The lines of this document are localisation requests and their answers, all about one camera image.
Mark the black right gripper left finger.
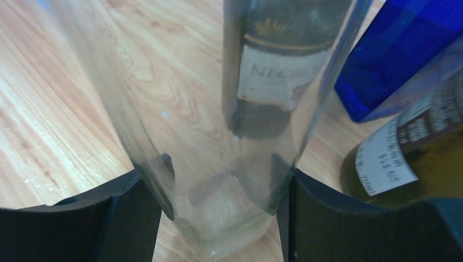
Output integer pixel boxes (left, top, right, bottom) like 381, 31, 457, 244
1, 171, 162, 261

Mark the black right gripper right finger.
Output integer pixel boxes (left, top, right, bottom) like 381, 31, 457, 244
276, 170, 462, 261

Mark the dark bottle barcode label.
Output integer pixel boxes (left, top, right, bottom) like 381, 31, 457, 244
340, 71, 462, 208

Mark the clear glass bottle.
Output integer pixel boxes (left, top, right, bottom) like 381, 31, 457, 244
49, 1, 371, 261

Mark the dark bottle white label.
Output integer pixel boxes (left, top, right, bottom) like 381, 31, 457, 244
222, 1, 351, 139

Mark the blue square glass bottle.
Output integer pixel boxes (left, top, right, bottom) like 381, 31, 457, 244
335, 0, 462, 123

